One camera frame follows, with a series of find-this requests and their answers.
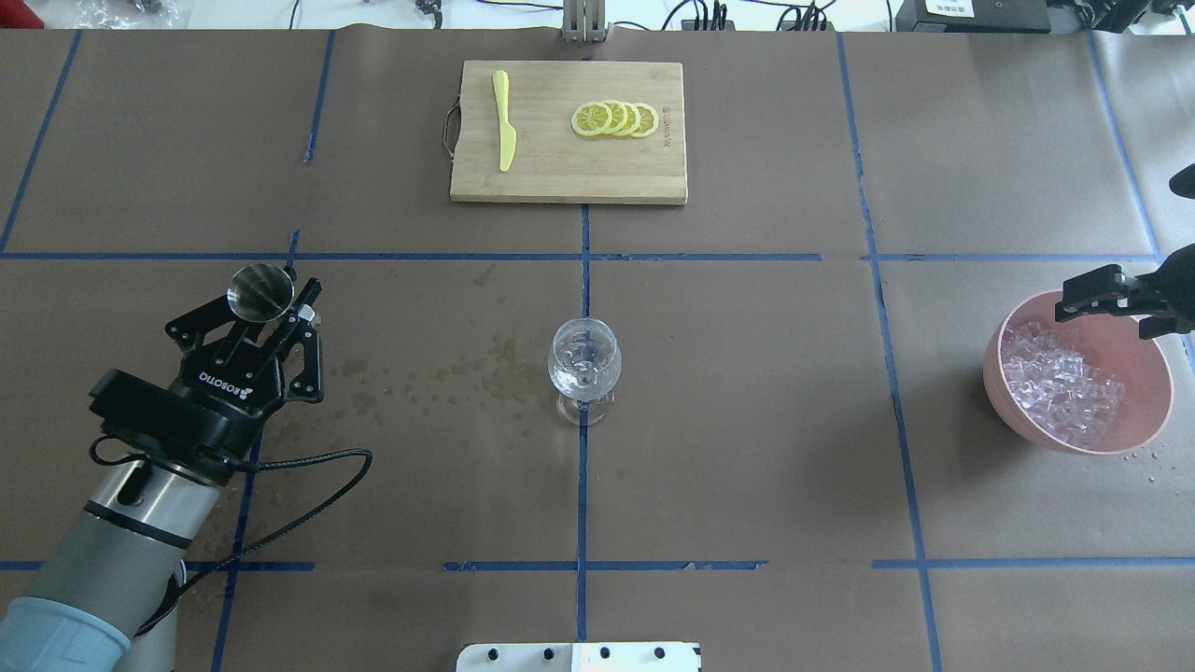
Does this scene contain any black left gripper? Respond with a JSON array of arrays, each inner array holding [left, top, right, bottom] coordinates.
[[90, 277, 324, 485]]

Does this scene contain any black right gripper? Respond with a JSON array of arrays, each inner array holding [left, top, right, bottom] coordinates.
[[1055, 164, 1195, 340]]

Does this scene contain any steel jigger measuring cup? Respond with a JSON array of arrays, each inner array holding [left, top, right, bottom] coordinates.
[[226, 263, 295, 324]]

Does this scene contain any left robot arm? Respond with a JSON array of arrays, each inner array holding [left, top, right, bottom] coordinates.
[[4, 268, 323, 671]]

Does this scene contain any clear ice cubes pile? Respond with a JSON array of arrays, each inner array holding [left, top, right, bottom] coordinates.
[[999, 322, 1126, 450]]

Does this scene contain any clear wine glass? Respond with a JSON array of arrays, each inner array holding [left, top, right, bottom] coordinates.
[[547, 317, 623, 427]]

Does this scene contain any pink bowl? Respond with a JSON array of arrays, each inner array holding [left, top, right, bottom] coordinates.
[[982, 292, 1173, 456]]

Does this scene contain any black box with label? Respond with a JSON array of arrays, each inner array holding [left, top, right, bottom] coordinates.
[[893, 1, 1050, 35]]

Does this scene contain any yellow plastic knife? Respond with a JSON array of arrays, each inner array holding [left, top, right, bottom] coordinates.
[[492, 69, 519, 172]]

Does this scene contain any bamboo cutting board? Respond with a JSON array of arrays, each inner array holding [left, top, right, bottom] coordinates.
[[451, 60, 690, 207]]

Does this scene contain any lemon slice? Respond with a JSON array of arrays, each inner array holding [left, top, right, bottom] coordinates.
[[570, 102, 614, 138], [630, 103, 660, 139], [615, 102, 641, 138], [602, 100, 623, 136]]

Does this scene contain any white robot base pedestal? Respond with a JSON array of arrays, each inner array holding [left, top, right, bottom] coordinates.
[[456, 641, 704, 671]]

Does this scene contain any aluminium frame post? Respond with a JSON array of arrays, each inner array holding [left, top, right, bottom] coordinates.
[[562, 0, 609, 44]]

